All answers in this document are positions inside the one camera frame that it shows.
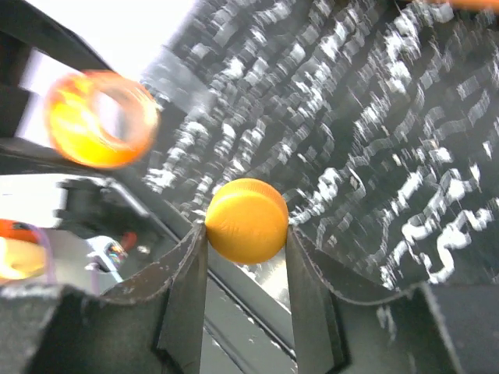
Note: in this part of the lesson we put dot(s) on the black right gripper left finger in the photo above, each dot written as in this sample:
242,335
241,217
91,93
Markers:
152,322

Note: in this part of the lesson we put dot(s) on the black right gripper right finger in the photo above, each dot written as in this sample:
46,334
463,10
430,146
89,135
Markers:
344,323

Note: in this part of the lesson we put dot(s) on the orange juice bottle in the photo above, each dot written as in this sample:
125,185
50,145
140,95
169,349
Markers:
100,119

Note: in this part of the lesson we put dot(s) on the orange bottle cap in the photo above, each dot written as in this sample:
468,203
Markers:
247,221

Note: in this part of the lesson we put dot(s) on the yellow mug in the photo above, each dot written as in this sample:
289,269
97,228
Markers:
21,260

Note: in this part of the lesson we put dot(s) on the orange mug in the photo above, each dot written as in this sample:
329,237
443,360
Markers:
17,230

